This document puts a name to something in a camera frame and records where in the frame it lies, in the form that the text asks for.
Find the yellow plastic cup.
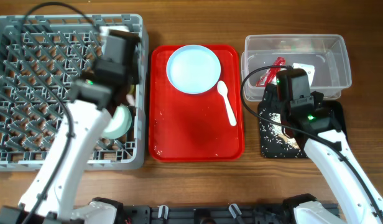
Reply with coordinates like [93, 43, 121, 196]
[128, 85, 136, 94]

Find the food scraps and rice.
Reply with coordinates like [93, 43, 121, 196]
[259, 119, 307, 159]

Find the red sauce packet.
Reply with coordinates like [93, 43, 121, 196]
[256, 57, 286, 87]

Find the green shallow bowl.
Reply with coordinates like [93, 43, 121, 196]
[101, 105, 132, 139]

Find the light blue plate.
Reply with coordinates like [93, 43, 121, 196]
[166, 45, 221, 95]

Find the white plastic spoon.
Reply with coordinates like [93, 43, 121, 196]
[217, 80, 237, 126]

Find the white plastic fork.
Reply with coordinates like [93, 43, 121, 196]
[126, 94, 136, 106]

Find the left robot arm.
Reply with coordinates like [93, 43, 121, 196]
[0, 29, 141, 223]

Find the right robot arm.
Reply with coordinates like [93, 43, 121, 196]
[276, 68, 383, 223]

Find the black waste tray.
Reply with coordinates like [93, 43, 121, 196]
[257, 84, 347, 159]

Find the grey dishwasher rack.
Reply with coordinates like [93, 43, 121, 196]
[0, 14, 149, 172]

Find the clear plastic bin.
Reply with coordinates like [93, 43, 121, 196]
[241, 34, 352, 100]

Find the red plastic tray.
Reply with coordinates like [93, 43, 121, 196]
[149, 44, 245, 162]

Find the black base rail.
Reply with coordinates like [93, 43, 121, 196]
[124, 203, 285, 224]

